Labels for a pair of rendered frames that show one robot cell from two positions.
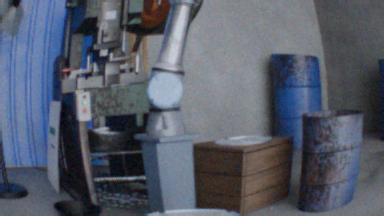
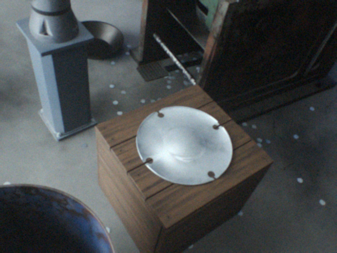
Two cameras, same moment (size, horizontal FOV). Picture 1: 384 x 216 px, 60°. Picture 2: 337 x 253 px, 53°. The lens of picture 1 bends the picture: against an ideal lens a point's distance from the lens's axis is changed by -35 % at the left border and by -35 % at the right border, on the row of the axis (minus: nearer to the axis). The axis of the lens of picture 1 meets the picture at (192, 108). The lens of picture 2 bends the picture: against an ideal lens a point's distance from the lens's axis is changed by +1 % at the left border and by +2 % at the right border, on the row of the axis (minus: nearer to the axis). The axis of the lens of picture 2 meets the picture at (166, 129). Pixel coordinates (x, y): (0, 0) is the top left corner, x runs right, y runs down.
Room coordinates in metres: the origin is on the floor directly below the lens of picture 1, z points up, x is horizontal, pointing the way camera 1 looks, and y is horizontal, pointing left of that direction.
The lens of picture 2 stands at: (2.15, -0.85, 1.13)
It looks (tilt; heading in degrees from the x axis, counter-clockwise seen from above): 50 degrees down; 82
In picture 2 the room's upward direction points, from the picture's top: 12 degrees clockwise
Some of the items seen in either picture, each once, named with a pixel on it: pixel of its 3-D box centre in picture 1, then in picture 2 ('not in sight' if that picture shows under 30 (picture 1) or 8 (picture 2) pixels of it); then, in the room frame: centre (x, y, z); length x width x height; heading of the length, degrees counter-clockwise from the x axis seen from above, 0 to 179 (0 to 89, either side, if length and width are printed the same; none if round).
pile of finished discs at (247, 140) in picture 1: (245, 140); (184, 142); (2.30, -0.24, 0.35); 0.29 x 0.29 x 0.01
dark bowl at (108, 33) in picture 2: (78, 213); (94, 42); (1.89, 0.60, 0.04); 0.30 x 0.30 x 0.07
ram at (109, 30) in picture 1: (107, 20); not in sight; (2.48, 0.46, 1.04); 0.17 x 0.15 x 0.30; 31
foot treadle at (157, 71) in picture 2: (118, 180); (195, 62); (2.40, 0.41, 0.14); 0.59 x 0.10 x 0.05; 31
